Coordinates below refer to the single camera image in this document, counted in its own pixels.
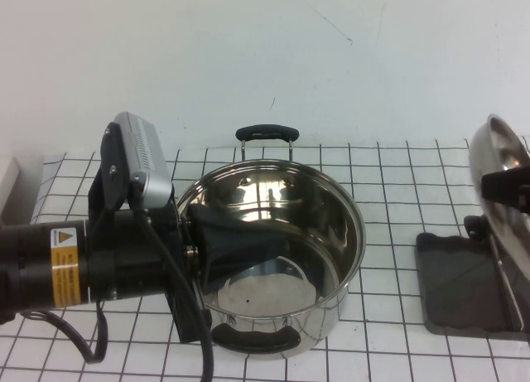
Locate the steel rack upright bar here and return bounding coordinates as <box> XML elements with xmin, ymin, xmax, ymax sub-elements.
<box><xmin>490</xmin><ymin>232</ymin><xmax>523</xmax><ymax>332</ymax></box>

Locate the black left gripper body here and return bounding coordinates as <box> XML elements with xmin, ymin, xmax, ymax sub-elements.
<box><xmin>88</xmin><ymin>202</ymin><xmax>213</xmax><ymax>346</ymax></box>

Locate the stainless steel pot lid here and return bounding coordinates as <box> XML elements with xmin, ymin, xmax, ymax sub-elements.
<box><xmin>463</xmin><ymin>114</ymin><xmax>530</xmax><ymax>275</ymax></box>

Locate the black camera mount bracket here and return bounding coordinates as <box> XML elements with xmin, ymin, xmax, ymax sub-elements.
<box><xmin>88</xmin><ymin>123</ymin><xmax>133</xmax><ymax>234</ymax></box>

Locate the dark grey rack tray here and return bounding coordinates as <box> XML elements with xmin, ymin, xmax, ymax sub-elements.
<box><xmin>415</xmin><ymin>231</ymin><xmax>530</xmax><ymax>341</ymax></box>

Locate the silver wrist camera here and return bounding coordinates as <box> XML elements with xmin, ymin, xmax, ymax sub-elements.
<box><xmin>112</xmin><ymin>111</ymin><xmax>175</xmax><ymax>211</ymax></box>

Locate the white black-grid tablecloth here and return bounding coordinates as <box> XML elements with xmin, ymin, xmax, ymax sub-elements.
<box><xmin>0</xmin><ymin>138</ymin><xmax>530</xmax><ymax>382</ymax></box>

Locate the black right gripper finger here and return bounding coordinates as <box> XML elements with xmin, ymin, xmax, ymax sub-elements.
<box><xmin>481</xmin><ymin>164</ymin><xmax>530</xmax><ymax>213</ymax></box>

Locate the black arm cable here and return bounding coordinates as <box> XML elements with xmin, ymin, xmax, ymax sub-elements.
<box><xmin>18</xmin><ymin>301</ymin><xmax>109</xmax><ymax>365</ymax></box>

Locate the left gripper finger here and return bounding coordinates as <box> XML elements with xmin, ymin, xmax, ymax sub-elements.
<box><xmin>195</xmin><ymin>243</ymin><xmax>292</xmax><ymax>293</ymax></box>
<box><xmin>189</xmin><ymin>204</ymin><xmax>292</xmax><ymax>251</ymax></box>

